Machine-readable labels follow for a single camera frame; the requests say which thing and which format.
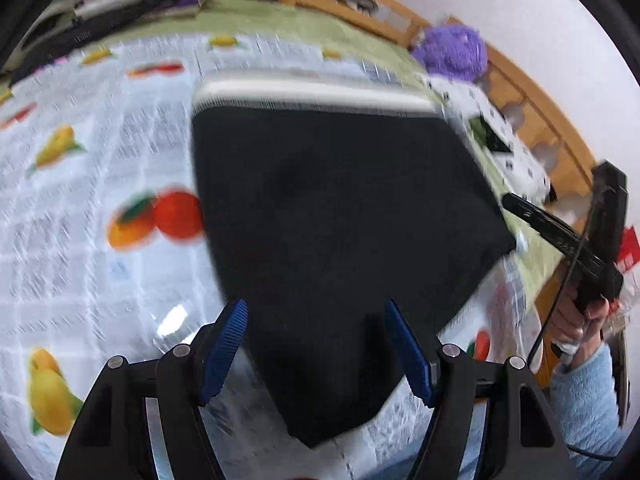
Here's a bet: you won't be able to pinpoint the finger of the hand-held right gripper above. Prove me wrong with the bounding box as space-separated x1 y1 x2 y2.
501 192 583 253

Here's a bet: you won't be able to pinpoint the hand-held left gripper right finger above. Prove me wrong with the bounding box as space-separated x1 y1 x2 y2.
384 299 583 480

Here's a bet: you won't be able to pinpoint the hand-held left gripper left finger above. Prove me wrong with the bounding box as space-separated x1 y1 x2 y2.
54 298 249 480

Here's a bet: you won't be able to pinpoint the black pants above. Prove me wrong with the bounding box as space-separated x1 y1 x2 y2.
191 104 517 450

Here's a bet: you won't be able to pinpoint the person's right forearm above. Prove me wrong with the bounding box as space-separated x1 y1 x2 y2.
549 344 629 480

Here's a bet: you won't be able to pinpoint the person's right hand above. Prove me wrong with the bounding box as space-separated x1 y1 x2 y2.
550 280 622 363

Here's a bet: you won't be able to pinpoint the red object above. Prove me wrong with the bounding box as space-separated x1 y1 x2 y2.
616 226 640 272

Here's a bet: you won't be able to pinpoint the white floral pillow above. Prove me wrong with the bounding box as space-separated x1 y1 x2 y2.
427 74 553 201

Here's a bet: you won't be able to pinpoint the purple plush toy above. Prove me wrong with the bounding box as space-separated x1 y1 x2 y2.
410 22 488 83

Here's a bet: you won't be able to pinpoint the fruit print plastic tablecloth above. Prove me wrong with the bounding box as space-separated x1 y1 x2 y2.
0 30 541 480

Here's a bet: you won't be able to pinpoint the green bed blanket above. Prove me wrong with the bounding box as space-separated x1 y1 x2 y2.
65 0 566 306

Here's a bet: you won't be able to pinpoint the wooden bed frame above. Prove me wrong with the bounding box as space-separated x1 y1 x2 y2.
220 0 608 376

